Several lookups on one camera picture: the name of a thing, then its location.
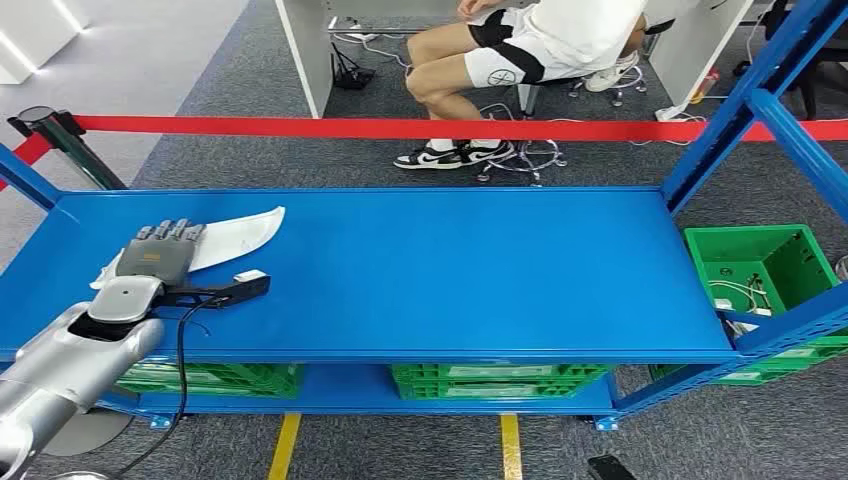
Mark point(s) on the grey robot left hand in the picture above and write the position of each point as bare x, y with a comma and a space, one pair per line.
159, 258

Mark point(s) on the white curved plastic part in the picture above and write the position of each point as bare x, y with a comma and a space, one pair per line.
238, 235

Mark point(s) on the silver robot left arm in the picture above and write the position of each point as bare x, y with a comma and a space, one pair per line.
66, 371

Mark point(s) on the blue metal shelf rack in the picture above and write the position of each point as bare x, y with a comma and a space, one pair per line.
397, 265

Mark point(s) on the green plastic crate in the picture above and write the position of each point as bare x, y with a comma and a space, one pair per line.
424, 372
424, 392
252, 391
265, 372
788, 265
762, 379

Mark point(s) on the red barrier belt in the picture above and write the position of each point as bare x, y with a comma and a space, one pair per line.
26, 151
397, 128

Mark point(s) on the white desk panel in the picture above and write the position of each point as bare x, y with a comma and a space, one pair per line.
696, 46
308, 53

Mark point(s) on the white lit platform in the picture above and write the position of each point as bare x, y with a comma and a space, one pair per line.
33, 33

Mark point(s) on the small black bag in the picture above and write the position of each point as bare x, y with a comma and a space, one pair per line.
351, 73

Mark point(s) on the black round stool chrome base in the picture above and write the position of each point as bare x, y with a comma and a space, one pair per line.
530, 162

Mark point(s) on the person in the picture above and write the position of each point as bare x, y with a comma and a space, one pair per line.
530, 33

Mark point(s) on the chrome swivel chair base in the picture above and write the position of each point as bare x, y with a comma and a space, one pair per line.
623, 83

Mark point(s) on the white power strip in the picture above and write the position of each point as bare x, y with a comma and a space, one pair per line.
670, 114

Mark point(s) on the black office chair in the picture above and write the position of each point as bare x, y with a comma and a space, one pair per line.
815, 60

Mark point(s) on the dark metal stanchion post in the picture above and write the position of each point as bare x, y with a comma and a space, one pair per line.
79, 152

